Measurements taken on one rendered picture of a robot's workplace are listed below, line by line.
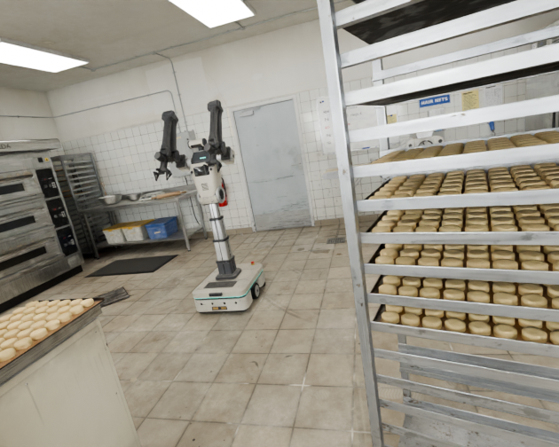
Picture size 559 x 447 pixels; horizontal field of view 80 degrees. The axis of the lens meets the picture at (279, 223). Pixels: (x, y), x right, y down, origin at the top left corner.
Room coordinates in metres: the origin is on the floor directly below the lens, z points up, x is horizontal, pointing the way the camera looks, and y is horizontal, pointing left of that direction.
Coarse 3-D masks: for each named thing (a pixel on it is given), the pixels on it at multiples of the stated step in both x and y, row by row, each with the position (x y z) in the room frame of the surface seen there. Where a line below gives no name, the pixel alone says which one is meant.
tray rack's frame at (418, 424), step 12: (408, 420) 1.20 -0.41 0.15; (420, 420) 1.19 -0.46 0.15; (432, 420) 1.18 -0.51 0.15; (420, 432) 1.13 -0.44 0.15; (432, 432) 1.12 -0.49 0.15; (444, 432) 1.12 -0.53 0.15; (456, 432) 1.11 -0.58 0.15; (468, 432) 1.10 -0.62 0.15; (408, 444) 1.09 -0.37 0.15; (420, 444) 1.08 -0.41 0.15; (468, 444) 1.04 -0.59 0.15; (480, 444) 1.04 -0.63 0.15; (492, 444) 1.03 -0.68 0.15; (504, 444) 1.02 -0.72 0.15; (516, 444) 1.01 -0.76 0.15
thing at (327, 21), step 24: (336, 48) 0.84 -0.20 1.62; (336, 72) 0.83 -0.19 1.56; (336, 96) 0.84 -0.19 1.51; (336, 120) 0.84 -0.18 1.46; (336, 144) 0.84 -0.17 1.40; (360, 240) 0.85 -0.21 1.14; (360, 264) 0.83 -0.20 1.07; (360, 288) 0.83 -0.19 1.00; (360, 312) 0.84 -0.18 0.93; (360, 336) 0.84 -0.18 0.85
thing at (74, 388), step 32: (96, 320) 1.30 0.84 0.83; (64, 352) 1.14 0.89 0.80; (96, 352) 1.25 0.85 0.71; (0, 384) 0.93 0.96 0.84; (32, 384) 1.00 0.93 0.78; (64, 384) 1.10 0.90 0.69; (96, 384) 1.21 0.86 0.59; (0, 416) 0.89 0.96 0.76; (32, 416) 0.97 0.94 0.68; (64, 416) 1.06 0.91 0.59; (96, 416) 1.17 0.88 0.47; (128, 416) 1.30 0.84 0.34
